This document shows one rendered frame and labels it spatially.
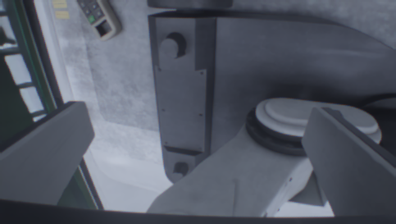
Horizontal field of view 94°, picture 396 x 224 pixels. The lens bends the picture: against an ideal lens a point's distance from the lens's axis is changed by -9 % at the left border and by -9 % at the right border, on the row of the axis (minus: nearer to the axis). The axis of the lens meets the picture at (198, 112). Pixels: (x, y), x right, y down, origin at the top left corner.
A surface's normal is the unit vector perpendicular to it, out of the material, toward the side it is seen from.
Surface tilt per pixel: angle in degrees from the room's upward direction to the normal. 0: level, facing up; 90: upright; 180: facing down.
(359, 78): 0
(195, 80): 0
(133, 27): 0
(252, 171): 90
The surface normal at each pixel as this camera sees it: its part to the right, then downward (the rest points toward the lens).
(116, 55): -0.23, 0.50
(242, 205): 0.01, -0.85
